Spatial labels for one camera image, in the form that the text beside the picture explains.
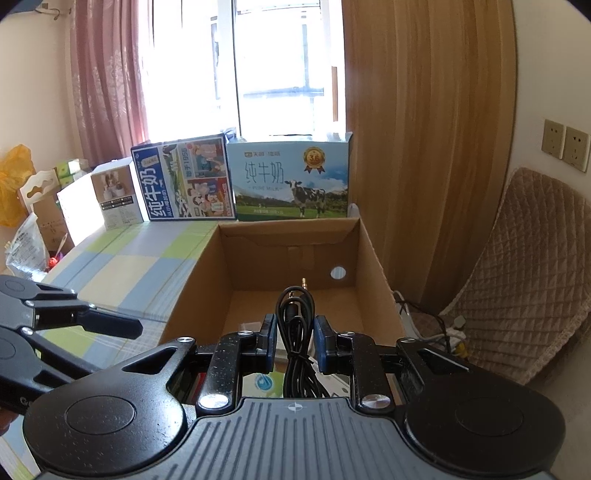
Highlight chair with quilted brown cover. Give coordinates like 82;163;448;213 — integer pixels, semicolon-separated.
402;167;591;386

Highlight light blue cow milk carton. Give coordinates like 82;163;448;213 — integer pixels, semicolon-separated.
225;131;354;221

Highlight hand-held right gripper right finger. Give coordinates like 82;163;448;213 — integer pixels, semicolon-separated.
315;316;467;411

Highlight black audio cable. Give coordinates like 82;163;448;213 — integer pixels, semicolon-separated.
274;276;332;400

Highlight plain brown carton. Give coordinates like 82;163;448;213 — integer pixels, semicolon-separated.
32;198;65;252

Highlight beige wall socket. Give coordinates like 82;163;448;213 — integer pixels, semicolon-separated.
561;126;591;172
541;119;566;160

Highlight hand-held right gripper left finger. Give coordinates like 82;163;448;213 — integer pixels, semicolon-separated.
122;315;277;411

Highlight dark blue milk carton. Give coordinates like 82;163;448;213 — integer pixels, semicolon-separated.
130;134;238;223

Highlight white power strip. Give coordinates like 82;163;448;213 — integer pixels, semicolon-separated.
438;314;468;357

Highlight person's left hand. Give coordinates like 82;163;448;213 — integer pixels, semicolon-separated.
0;407;23;435

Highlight pink curtain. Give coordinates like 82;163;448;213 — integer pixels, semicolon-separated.
67;0;155;168

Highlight yellow plastic bag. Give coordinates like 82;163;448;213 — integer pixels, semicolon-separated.
0;144;37;228

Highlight green tissue packs by curtain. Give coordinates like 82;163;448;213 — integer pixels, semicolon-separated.
53;158;93;186

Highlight window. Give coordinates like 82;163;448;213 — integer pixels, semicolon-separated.
137;0;348;144

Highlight white appliance box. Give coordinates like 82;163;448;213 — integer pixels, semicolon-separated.
90;164;143;230

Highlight checked cloth desktop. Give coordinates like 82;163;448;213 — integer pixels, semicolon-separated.
0;219;221;480

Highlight black power cable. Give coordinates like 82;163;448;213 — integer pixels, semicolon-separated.
392;290;455;340

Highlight clear printed plastic bag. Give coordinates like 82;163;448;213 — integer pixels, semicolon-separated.
4;212;51;278

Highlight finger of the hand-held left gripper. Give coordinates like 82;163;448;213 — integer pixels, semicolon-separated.
21;282;143;341
18;329;108;393

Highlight wooden wardrobe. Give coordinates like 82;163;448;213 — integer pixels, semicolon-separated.
342;0;517;315

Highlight large white medicine box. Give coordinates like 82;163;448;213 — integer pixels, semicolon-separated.
241;369;283;400

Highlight brown cardboard box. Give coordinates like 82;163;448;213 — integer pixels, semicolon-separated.
16;168;60;217
158;203;409;402

